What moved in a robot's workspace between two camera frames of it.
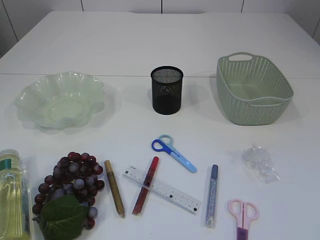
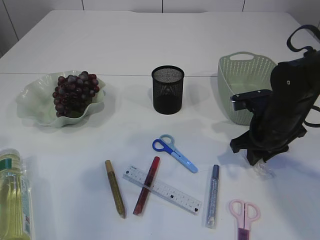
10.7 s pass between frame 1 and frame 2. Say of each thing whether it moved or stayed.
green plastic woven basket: stayed
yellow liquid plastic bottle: stayed
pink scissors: stayed
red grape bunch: moved
